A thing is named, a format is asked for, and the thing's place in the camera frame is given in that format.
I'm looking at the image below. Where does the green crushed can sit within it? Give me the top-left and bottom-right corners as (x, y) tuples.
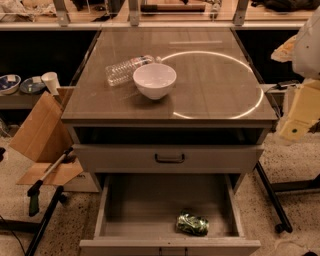
(175, 210), (209, 236)

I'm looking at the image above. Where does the black stand leg right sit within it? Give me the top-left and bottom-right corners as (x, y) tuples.
(255, 162), (320, 234)

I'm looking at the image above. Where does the blue patterned bowl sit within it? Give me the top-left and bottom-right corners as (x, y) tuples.
(0, 74), (21, 95)

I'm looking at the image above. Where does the white paper cup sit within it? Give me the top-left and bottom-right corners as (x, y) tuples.
(41, 72), (60, 95)

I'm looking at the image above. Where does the brown cardboard box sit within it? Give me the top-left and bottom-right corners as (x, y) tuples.
(9, 92), (73, 185)

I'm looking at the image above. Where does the clear plastic water bottle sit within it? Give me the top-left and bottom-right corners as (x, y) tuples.
(105, 55), (162, 86)

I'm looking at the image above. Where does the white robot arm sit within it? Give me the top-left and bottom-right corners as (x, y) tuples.
(271, 7), (320, 142)

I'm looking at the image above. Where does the closed top drawer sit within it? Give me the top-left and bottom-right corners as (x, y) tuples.
(73, 144), (263, 174)

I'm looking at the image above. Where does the white bowl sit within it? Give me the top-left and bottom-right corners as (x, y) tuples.
(133, 63), (177, 100)

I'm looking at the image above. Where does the black drawer handle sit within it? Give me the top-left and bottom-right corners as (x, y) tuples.
(154, 154), (185, 164)

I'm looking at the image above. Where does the grey drawer cabinet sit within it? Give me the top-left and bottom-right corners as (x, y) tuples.
(62, 28), (277, 192)

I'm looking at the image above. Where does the open middle drawer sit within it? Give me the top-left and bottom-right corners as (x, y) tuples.
(80, 174), (261, 256)

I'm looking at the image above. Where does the black stand leg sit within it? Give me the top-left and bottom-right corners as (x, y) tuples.
(0, 186), (67, 256)
(255, 162), (320, 234)

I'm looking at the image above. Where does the reacher grabber tool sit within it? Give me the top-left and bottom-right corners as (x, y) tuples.
(27, 147), (73, 217)

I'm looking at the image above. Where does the black power adapter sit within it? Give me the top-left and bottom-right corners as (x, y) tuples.
(276, 80), (299, 90)

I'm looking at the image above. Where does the blue plate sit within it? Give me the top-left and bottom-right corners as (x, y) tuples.
(20, 76), (46, 95)

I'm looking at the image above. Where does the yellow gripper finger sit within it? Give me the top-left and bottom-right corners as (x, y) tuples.
(271, 35), (296, 63)
(278, 79), (320, 142)

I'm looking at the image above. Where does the black stand leg left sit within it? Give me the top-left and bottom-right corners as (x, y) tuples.
(0, 186), (67, 256)

